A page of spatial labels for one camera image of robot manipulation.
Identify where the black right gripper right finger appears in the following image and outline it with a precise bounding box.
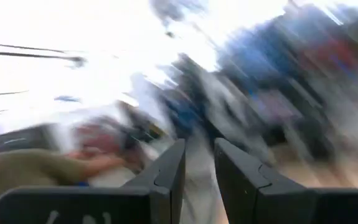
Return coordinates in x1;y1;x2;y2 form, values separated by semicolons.
214;138;358;224

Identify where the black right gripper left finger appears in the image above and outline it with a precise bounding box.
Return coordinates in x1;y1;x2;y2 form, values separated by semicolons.
0;139;186;224

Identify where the person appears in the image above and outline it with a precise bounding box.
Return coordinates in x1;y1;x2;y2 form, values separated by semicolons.
0;124;142;224

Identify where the black cable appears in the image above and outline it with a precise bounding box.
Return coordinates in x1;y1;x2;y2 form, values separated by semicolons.
0;49;86;68

